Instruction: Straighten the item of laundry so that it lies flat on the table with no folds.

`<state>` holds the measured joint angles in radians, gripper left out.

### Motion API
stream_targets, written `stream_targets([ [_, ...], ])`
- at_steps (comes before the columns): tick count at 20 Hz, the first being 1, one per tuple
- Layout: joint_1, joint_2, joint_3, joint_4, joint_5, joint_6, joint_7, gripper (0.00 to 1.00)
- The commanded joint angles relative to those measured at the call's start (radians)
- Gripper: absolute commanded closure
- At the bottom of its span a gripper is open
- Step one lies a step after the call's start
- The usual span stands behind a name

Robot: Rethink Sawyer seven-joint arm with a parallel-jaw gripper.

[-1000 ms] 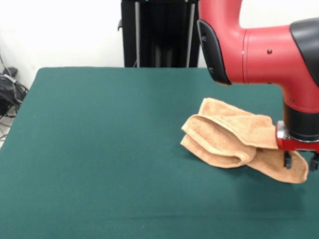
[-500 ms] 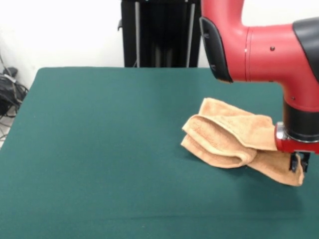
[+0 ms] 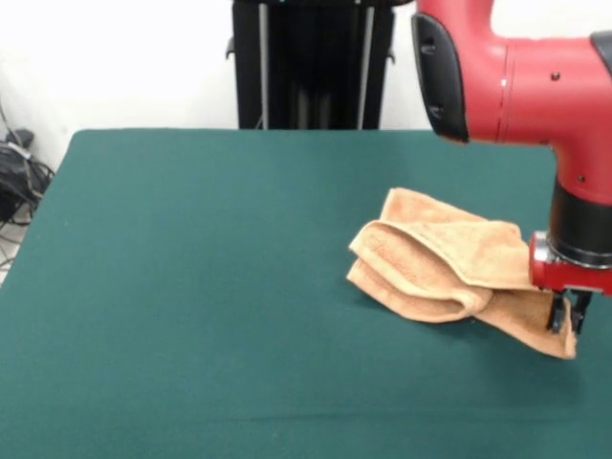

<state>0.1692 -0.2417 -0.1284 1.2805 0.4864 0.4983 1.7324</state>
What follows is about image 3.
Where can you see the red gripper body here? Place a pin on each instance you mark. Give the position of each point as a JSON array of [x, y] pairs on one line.
[[564, 277]]

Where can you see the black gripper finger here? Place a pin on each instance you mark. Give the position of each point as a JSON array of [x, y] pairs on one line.
[[557, 315], [579, 313]]

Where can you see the orange terry towel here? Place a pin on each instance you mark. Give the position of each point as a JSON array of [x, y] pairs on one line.
[[430, 258]]

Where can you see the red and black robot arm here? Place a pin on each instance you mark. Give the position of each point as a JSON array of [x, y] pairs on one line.
[[526, 86]]

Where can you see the dark green table cloth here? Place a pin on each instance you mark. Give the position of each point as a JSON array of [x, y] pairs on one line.
[[143, 287]]

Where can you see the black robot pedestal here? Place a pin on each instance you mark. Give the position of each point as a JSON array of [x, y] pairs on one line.
[[311, 72]]

